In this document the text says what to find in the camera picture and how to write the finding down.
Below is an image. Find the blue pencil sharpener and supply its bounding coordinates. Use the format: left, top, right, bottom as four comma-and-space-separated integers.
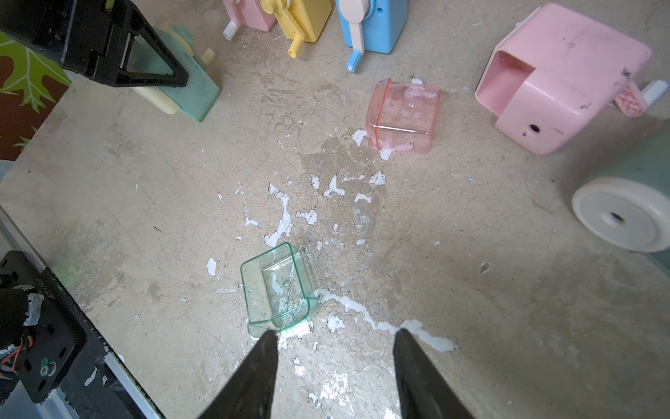
336, 0, 409, 73

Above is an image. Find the green pencil sharpener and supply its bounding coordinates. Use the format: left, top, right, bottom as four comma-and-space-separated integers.
127, 24, 222, 124
572, 120, 669, 273

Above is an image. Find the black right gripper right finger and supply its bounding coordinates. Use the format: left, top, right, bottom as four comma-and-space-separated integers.
393, 328, 474, 419

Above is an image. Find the pink pencil sharpener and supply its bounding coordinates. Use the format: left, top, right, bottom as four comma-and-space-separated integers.
223, 0, 277, 40
475, 3, 669, 155

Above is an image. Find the clear pink tray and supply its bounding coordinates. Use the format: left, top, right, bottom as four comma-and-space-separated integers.
366, 79, 441, 155

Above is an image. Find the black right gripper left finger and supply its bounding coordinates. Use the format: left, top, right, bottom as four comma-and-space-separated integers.
199, 330, 278, 418

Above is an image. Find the clear green tray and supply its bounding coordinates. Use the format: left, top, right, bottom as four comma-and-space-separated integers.
240, 242, 320, 339

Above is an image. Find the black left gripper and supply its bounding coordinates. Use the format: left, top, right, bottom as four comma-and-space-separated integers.
1, 1, 188, 87

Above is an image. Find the yellow pencil sharpener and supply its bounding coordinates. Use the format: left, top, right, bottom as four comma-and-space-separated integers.
260, 0, 335, 59

